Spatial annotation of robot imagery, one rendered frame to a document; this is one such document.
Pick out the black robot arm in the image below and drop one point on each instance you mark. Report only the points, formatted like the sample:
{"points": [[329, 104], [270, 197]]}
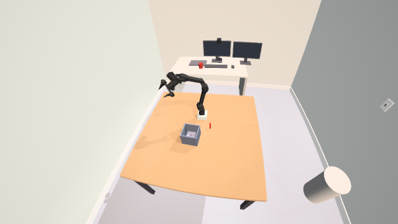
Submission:
{"points": [[185, 78]]}

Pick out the white square plate with hole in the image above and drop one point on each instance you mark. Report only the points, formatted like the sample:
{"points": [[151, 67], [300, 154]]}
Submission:
{"points": [[191, 134]]}

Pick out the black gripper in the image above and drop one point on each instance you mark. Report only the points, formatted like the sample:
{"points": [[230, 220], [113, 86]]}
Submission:
{"points": [[169, 86]]}

